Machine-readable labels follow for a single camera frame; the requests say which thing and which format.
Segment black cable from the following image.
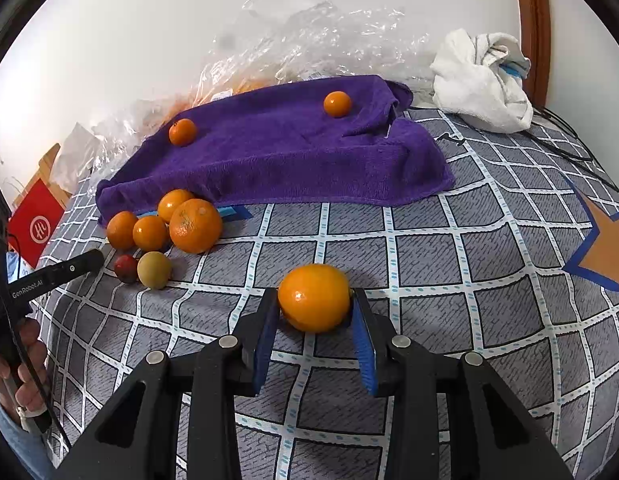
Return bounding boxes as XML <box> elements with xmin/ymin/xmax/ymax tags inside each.
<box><xmin>529</xmin><ymin>105</ymin><xmax>619</xmax><ymax>193</ymax></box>

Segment white cloth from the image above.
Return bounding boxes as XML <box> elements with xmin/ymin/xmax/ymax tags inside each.
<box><xmin>429</xmin><ymin>29</ymin><xmax>535</xmax><ymax>133</ymax></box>

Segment large dark-marked orange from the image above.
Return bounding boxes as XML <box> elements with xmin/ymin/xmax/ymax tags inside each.
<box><xmin>169</xmin><ymin>198</ymin><xmax>224</xmax><ymax>254</ymax></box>

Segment small orange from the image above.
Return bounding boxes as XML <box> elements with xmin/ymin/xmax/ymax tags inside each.
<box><xmin>168</xmin><ymin>118</ymin><xmax>197</xmax><ymax>147</ymax></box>
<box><xmin>323</xmin><ymin>91</ymin><xmax>353</xmax><ymax>119</ymax></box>

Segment person's left hand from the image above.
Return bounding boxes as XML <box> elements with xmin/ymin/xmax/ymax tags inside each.
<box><xmin>0</xmin><ymin>317</ymin><xmax>48</xmax><ymax>417</ymax></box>

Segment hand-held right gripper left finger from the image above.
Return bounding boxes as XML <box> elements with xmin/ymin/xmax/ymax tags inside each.
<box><xmin>54</xmin><ymin>287</ymin><xmax>282</xmax><ymax>480</ymax></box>

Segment clear bag of small oranges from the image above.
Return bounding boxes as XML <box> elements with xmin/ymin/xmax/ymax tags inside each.
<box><xmin>159</xmin><ymin>71</ymin><xmax>272</xmax><ymax>117</ymax></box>

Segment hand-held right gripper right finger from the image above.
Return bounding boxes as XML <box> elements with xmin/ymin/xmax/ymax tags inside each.
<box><xmin>350</xmin><ymin>287</ymin><xmax>575</xmax><ymax>480</ymax></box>

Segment brown wooden frame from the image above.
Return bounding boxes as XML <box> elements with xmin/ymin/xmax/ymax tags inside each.
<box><xmin>512</xmin><ymin>0</ymin><xmax>553</xmax><ymax>106</ymax></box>

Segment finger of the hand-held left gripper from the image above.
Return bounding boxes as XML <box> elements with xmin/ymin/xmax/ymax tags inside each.
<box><xmin>52</xmin><ymin>249</ymin><xmax>106</xmax><ymax>282</ymax></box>

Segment red paper bag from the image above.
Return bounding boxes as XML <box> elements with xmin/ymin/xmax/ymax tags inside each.
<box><xmin>8</xmin><ymin>180</ymin><xmax>67</xmax><ymax>268</ymax></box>

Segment yellow-green plum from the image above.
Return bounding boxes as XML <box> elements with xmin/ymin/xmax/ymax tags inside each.
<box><xmin>137</xmin><ymin>251</ymin><xmax>171</xmax><ymax>291</ymax></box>

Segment person's left forearm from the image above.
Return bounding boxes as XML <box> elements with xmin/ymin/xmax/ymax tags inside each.
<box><xmin>0</xmin><ymin>392</ymin><xmax>57</xmax><ymax>480</ymax></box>

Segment large clear plastic bag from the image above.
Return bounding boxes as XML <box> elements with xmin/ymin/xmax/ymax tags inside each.
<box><xmin>199</xmin><ymin>0</ymin><xmax>435</xmax><ymax>97</ymax></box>

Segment grey checked bedsheet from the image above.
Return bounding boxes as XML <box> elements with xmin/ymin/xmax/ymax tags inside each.
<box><xmin>9</xmin><ymin>105</ymin><xmax>619</xmax><ymax>480</ymax></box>

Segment crumpled clear plastic bag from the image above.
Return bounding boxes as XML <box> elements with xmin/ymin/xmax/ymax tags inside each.
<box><xmin>88</xmin><ymin>102</ymin><xmax>176</xmax><ymax>178</ymax></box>

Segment purple towel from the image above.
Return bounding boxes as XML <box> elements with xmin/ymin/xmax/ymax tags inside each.
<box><xmin>96</xmin><ymin>75</ymin><xmax>456</xmax><ymax>228</ymax></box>

